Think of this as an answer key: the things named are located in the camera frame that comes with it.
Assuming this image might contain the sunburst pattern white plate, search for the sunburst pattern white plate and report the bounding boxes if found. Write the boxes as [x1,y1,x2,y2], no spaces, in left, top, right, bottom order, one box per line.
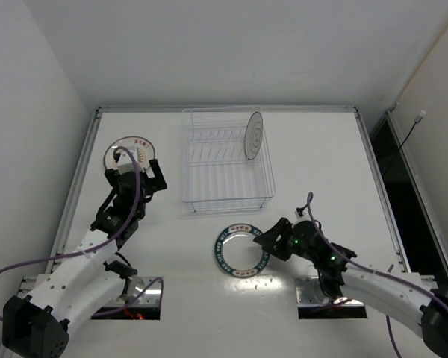
[102,136,156,171]

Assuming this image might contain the green rim white plate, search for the green rim white plate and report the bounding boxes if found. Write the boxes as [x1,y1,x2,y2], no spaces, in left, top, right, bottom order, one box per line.
[213,223,270,279]

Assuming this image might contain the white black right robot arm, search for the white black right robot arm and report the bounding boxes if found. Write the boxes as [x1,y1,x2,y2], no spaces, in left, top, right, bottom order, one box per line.
[254,218,448,357]

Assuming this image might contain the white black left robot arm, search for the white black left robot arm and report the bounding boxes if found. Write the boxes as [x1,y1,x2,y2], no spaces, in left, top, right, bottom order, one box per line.
[1,153,167,357]

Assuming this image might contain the black line white plate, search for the black line white plate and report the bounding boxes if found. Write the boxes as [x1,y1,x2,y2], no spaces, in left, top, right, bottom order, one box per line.
[244,111,264,160]

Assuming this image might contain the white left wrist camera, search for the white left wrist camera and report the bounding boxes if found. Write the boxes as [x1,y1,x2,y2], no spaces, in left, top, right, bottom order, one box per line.
[111,146,149,174]

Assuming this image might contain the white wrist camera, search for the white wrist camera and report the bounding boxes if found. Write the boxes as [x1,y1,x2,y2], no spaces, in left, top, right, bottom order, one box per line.
[111,146,149,174]
[295,207,311,222]

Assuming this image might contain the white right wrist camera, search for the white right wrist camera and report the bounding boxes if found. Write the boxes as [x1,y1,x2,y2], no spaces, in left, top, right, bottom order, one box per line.
[295,207,311,222]

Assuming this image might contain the white wire dish rack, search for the white wire dish rack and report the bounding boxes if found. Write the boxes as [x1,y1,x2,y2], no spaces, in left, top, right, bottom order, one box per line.
[181,106,276,214]

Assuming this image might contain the aluminium table frame rail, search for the aluminium table frame rail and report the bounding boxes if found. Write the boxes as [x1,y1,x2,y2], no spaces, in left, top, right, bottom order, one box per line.
[46,105,448,277]

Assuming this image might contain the black wall cable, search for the black wall cable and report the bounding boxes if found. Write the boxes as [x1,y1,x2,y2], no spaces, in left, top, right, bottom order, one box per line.
[397,110,426,150]

